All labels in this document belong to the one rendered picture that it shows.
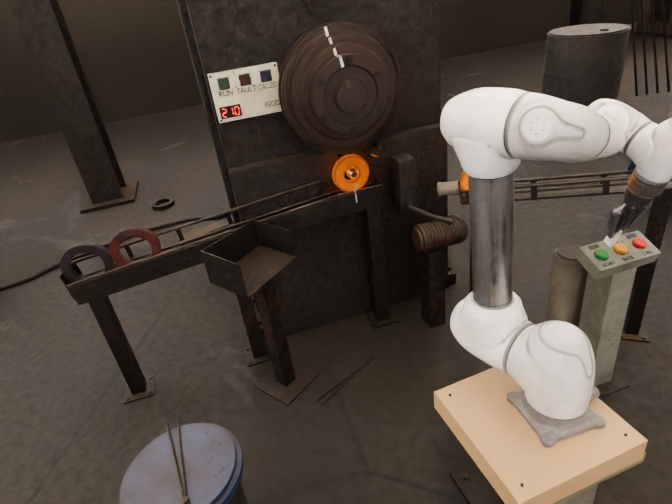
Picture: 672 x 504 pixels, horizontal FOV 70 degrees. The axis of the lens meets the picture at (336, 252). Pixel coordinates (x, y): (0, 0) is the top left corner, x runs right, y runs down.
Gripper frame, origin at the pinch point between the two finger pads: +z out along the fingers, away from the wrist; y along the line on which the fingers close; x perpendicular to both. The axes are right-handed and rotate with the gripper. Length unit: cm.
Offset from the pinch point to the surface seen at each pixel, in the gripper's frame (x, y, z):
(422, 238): -48, 38, 38
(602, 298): 7.5, -2.4, 24.9
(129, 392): -46, 175, 89
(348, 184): -72, 63, 20
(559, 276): -7.8, 2.4, 29.3
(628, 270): 5.8, -8.7, 14.0
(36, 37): -330, 215, 49
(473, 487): 42, 60, 55
